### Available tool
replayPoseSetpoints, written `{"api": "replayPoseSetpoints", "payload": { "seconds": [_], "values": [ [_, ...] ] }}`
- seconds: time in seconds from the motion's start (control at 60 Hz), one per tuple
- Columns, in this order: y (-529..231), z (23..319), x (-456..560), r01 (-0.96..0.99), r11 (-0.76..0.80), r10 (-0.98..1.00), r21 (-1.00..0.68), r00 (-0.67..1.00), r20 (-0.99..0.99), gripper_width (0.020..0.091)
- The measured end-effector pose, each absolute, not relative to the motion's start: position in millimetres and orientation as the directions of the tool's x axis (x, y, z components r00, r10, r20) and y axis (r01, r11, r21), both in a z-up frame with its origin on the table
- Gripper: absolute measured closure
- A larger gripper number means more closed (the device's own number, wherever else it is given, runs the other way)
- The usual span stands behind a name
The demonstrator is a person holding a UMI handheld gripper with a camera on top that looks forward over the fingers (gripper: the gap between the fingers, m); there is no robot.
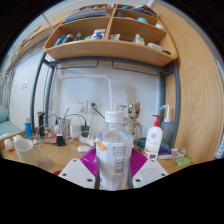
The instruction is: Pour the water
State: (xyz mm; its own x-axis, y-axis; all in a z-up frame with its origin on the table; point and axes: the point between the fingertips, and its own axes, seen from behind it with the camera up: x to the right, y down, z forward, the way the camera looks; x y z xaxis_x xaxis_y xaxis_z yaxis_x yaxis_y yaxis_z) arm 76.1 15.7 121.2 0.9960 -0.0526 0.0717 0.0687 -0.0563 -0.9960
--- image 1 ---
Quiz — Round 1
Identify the black power adapter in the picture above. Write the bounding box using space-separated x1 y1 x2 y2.
81 125 91 138

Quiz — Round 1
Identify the white wall box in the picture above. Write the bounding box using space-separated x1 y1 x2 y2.
115 103 128 113

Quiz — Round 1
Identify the bed with teal sheet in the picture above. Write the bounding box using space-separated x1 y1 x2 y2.
0 119 23 141

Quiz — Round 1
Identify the grey metal bed frame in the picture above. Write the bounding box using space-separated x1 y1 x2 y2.
29 51 182 148

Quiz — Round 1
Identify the clear blue spray bottle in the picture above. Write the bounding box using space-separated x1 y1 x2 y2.
159 104 173 148

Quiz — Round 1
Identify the black electric shaver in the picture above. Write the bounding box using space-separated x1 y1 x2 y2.
37 111 46 137

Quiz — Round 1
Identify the grey patterned curtain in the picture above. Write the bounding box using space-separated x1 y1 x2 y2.
0 69 16 108

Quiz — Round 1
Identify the cream ceramic cup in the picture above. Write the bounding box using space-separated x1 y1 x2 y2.
13 138 39 168

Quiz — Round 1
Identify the clear plastic drink bottle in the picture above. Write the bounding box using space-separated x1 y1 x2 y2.
94 110 134 192

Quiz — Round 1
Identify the small white oval device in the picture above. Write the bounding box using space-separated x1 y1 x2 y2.
77 145 92 153

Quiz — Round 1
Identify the small blue white-capped bottle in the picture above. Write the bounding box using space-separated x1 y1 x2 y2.
23 116 33 139

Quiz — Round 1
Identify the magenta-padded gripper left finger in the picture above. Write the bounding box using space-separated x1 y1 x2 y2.
58 147 100 190

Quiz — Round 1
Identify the wooden tree-man figurine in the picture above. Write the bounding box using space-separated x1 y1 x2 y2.
125 101 144 141

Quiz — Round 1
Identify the white power adapter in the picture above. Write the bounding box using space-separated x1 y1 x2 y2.
69 124 83 138

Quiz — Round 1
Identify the small green soap piece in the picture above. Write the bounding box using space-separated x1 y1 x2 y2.
174 156 193 167

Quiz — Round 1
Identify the teal pillow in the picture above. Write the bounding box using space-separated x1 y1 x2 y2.
0 103 9 124

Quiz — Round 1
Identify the wooden shelf unit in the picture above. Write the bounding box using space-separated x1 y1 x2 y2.
42 3 179 68

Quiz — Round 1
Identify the white red-pump lotion bottle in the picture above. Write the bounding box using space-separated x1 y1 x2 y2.
143 114 164 160

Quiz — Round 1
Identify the small black cube charger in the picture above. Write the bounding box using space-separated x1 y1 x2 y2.
55 133 66 147

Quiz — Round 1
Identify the long wooden wall shelf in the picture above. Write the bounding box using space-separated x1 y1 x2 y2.
6 19 59 73

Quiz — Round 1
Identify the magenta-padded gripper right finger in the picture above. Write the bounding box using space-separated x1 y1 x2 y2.
128 147 169 189

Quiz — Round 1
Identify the dark green round container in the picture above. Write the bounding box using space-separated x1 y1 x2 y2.
137 137 148 150

